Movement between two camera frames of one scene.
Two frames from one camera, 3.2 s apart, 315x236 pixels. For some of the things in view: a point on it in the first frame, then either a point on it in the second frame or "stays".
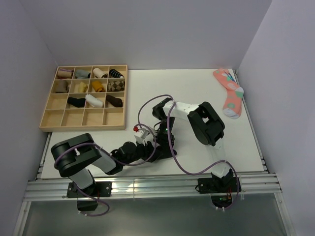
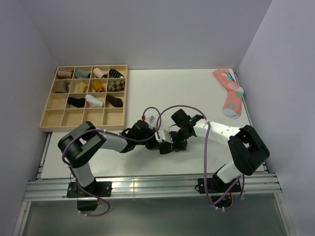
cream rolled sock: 98,73 stays
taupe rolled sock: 62,86 stays
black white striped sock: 114,73 stays
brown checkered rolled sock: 115,85 stays
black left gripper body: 141,152 to 151,144
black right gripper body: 163,133 to 179,139
